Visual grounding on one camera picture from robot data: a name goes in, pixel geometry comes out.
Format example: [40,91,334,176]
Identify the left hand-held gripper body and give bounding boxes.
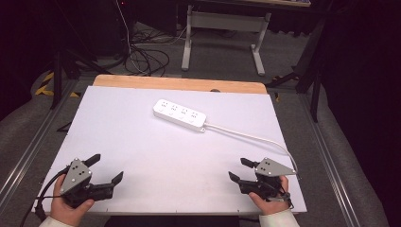
[59,157,115,209]

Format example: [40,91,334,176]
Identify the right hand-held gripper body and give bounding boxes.
[238,156,298,201]

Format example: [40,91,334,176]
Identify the person's left hand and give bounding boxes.
[49,173,96,227]

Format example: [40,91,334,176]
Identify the person's right hand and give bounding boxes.
[248,175,292,217]

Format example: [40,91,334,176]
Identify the white table mat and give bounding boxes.
[31,85,308,217]

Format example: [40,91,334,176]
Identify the white power strip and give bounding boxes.
[152,98,208,133]

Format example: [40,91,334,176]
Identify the black metal stand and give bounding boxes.
[265,15,327,123]
[50,46,112,111]

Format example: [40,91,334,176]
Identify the white power strip cable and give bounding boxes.
[202,122,300,178]

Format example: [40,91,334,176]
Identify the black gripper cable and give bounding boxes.
[19,165,71,227]

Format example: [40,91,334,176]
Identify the aluminium rail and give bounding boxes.
[0,79,79,202]
[297,93,354,227]

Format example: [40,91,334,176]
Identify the black floor cables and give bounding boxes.
[123,29,171,78]

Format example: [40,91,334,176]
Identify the thin white cable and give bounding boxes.
[114,0,190,76]

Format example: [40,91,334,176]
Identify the white metal desk frame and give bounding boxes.
[181,3,272,78]

